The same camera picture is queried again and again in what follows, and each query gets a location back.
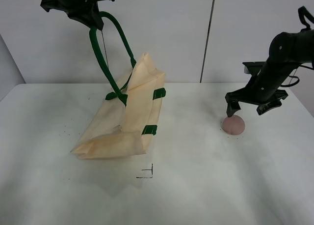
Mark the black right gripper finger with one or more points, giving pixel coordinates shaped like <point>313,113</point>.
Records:
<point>268,105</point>
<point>232,108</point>

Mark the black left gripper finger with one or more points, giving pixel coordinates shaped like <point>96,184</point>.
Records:
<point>88,15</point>

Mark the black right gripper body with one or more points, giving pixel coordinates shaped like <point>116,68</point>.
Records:
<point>262,88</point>

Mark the cream linen bag green handles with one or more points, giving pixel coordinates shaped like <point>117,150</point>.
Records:
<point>127,120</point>

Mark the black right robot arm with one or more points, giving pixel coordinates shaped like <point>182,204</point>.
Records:
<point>287,52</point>

